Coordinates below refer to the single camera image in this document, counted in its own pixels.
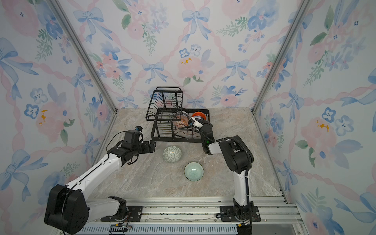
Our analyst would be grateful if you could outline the orange plastic bowl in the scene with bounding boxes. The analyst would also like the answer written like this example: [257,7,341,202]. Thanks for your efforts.
[192,112,207,120]

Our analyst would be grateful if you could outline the green patterned ceramic bowl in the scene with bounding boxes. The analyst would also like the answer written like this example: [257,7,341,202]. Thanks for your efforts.
[163,146,182,163]

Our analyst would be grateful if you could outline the red patterned ceramic bowl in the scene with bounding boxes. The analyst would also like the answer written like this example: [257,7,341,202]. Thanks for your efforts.
[173,111,190,128]

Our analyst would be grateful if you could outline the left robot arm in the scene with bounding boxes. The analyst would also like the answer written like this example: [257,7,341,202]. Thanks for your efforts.
[44,126,156,235]

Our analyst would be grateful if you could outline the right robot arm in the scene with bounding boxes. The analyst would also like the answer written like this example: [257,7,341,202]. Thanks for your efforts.
[196,121,256,234]

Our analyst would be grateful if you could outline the pale green celadon bowl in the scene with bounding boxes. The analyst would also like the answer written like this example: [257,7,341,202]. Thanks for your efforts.
[184,162,204,182]

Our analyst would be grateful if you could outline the black wire dish rack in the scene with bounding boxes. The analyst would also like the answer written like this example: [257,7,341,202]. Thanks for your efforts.
[146,87,210,143]

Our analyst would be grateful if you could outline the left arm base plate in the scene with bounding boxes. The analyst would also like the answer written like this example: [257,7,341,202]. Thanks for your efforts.
[100,206,143,222]

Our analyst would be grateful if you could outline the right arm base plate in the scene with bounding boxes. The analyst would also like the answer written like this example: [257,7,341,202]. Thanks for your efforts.
[216,206,261,222]

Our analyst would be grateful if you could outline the aluminium rail frame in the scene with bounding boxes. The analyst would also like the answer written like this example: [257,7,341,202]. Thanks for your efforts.
[79,196,308,235]

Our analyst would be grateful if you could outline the left corner aluminium post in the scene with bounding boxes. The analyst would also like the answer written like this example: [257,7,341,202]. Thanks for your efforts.
[46,0,118,114]

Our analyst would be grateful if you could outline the corner aluminium post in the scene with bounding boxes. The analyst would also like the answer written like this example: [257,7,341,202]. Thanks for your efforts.
[252,0,310,115]
[46,0,118,114]

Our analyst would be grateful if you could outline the right corner aluminium post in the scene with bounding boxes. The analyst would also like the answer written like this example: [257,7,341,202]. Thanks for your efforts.
[252,0,310,115]

